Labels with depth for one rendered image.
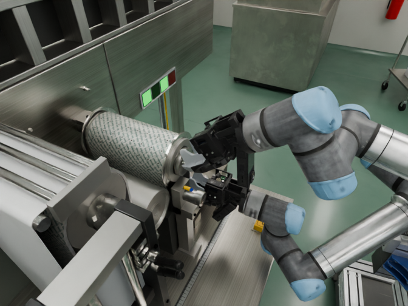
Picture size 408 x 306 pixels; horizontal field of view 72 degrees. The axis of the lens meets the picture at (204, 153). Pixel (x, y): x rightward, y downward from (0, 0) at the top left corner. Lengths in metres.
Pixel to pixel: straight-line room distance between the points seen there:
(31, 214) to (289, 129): 0.39
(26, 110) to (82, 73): 0.18
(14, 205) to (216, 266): 0.64
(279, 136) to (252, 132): 0.05
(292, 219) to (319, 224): 1.49
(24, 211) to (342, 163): 0.47
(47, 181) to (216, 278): 0.61
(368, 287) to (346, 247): 1.07
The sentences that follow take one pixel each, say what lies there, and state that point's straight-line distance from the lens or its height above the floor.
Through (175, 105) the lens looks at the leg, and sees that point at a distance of 1.71.
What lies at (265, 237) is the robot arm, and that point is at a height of 1.03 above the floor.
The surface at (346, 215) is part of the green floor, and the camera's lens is 2.39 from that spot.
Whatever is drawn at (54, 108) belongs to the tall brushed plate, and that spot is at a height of 1.34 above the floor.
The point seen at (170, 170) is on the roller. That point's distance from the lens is 0.68.
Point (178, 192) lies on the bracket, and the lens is 0.70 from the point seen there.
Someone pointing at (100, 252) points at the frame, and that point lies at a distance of 0.36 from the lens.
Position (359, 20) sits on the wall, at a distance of 5.10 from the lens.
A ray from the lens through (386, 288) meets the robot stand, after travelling 1.92.
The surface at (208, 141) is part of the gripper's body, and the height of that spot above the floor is 1.39.
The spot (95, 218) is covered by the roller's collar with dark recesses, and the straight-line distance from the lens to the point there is 0.50.
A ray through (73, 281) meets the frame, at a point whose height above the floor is 1.44.
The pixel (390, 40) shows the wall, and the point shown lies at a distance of 5.19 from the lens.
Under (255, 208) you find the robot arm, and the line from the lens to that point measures 0.77.
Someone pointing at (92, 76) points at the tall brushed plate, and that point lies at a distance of 0.89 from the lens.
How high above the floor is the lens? 1.74
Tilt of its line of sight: 42 degrees down
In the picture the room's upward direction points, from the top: straight up
